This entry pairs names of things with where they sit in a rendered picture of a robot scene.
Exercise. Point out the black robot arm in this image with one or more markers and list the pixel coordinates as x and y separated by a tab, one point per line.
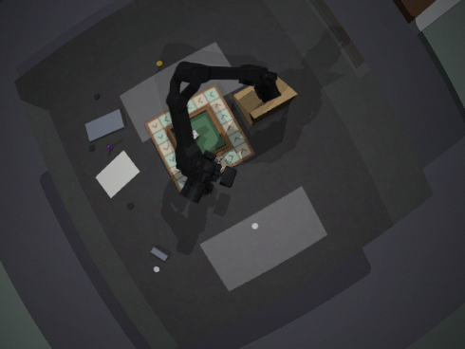
189	157

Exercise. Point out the square ring of arrow tiles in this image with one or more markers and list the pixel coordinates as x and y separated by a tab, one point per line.
218	124

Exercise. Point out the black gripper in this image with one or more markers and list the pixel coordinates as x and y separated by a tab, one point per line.
227	177

